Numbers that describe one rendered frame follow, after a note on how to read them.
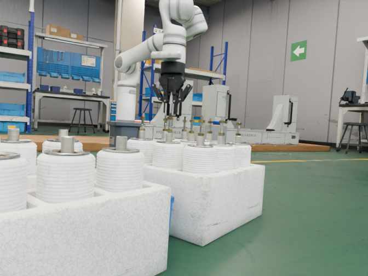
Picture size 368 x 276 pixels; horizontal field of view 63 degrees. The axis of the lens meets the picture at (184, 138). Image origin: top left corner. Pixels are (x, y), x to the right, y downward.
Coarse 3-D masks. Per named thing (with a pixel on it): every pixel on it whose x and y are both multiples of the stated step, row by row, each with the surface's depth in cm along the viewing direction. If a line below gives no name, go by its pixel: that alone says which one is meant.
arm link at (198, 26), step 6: (198, 18) 117; (204, 18) 120; (192, 24) 117; (198, 24) 117; (204, 24) 118; (186, 30) 120; (192, 30) 118; (198, 30) 118; (204, 30) 119; (156, 36) 128; (162, 36) 127; (186, 36) 121; (192, 36) 120; (156, 42) 128; (162, 42) 127; (156, 48) 129; (162, 48) 129
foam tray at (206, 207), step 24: (144, 168) 89; (240, 168) 96; (264, 168) 107; (192, 192) 79; (216, 192) 80; (240, 192) 92; (192, 216) 79; (216, 216) 81; (240, 216) 94; (192, 240) 79
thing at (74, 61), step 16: (48, 48) 616; (96, 48) 668; (48, 64) 619; (64, 64) 634; (80, 64) 651; (96, 64) 668; (32, 96) 609; (48, 96) 623; (64, 96) 581; (80, 96) 597; (96, 96) 610; (32, 112) 606; (32, 128) 612
